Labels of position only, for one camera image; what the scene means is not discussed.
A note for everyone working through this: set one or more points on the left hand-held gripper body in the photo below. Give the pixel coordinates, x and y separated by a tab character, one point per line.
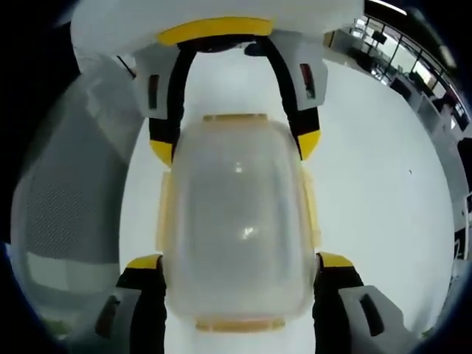
221	11

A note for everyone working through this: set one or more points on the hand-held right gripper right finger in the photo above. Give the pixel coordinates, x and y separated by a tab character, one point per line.
335	295

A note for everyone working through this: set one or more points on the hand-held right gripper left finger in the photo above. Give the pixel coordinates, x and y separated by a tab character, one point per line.
147	302

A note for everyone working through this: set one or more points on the plastic lid with yellow buckle clasps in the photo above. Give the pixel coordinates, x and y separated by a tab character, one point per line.
239	323

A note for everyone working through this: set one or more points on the clear plastic buckle container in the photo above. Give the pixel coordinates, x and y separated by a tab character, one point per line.
239	203

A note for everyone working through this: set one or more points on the grey mesh office chair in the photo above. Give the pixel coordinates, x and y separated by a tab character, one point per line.
73	184

